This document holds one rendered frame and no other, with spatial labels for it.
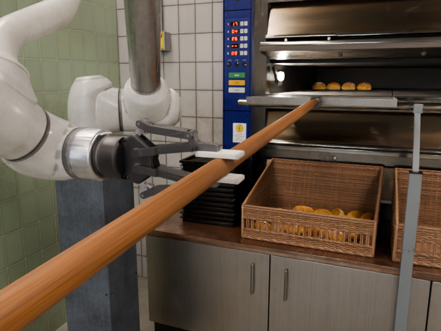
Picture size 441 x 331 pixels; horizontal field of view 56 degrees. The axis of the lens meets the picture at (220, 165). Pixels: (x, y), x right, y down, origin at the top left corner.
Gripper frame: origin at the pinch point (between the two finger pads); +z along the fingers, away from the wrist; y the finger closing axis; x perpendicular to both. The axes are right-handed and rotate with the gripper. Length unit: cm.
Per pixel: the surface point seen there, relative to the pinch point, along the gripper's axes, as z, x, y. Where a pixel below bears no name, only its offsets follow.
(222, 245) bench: -37, -96, 63
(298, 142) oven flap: -15, -148, 27
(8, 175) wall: -125, -71, 33
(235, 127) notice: -49, -151, 21
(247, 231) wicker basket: -27, -103, 58
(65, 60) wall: -124, -113, -14
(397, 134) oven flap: 31, -152, 21
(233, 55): -51, -153, -16
